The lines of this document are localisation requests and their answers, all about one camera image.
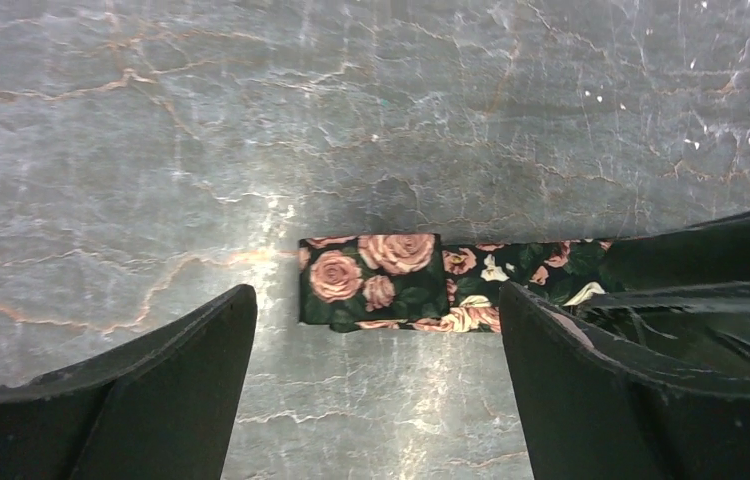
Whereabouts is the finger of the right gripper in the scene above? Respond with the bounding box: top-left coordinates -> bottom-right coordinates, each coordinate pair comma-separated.
575,281 -> 750,379
599,211 -> 750,291

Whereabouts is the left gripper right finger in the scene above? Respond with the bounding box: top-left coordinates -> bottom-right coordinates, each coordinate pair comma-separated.
500,284 -> 750,479

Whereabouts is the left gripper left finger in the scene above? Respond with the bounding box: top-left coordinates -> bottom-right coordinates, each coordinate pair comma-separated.
0,284 -> 257,479

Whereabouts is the black pink rose tie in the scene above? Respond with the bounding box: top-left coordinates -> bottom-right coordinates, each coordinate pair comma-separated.
298,233 -> 623,333

